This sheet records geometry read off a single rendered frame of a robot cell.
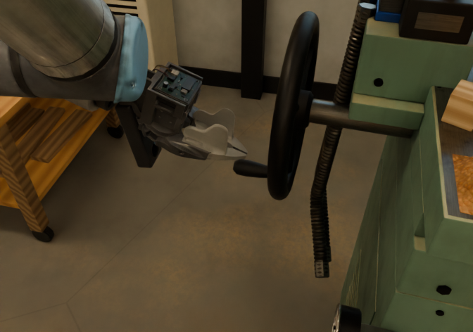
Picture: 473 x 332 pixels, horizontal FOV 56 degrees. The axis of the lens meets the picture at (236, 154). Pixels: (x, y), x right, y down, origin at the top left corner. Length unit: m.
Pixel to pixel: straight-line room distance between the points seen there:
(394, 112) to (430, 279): 0.22
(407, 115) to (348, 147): 1.30
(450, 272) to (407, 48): 0.27
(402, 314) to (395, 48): 0.35
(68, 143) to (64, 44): 1.33
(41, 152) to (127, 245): 0.44
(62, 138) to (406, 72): 1.33
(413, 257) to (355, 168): 1.28
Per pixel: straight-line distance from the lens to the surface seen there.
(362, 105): 0.62
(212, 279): 1.44
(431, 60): 0.61
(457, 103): 0.55
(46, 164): 1.65
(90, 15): 0.40
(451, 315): 0.66
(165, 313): 1.40
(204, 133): 0.59
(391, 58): 0.61
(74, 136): 1.74
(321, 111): 0.68
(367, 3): 0.65
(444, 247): 0.48
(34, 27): 0.36
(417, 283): 0.60
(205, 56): 2.18
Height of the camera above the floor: 1.21
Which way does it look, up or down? 42 degrees down
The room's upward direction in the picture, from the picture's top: straight up
